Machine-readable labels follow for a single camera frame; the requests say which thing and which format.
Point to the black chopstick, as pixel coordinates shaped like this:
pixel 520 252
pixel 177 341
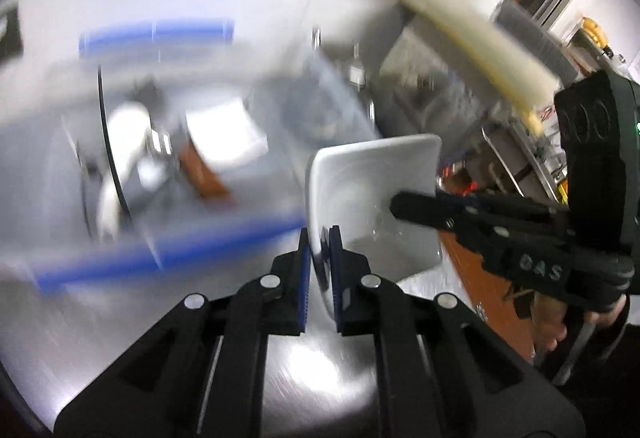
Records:
pixel 111 157

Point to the yellow tool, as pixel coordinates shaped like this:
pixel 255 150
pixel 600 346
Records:
pixel 595 31

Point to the small white dish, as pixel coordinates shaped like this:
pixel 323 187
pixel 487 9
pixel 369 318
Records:
pixel 225 132

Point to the cream padded pole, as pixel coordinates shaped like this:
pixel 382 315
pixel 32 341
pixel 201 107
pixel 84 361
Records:
pixel 495 55

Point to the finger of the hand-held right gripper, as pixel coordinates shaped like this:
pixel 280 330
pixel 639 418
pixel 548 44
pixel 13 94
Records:
pixel 500 250
pixel 525 214

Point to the person's right hand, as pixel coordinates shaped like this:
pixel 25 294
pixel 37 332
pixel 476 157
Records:
pixel 550 333

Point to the metal shelf rack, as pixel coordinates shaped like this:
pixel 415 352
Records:
pixel 505 157

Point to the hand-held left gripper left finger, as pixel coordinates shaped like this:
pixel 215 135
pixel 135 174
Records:
pixel 303 278

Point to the brown wooden utensil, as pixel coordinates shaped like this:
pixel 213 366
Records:
pixel 205 175

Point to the clear bin with blue rim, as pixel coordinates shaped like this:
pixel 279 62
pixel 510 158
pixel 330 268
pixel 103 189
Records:
pixel 175 245

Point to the white square dish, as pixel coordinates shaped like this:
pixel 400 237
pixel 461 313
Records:
pixel 360 178

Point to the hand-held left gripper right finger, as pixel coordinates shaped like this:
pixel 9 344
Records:
pixel 337 278

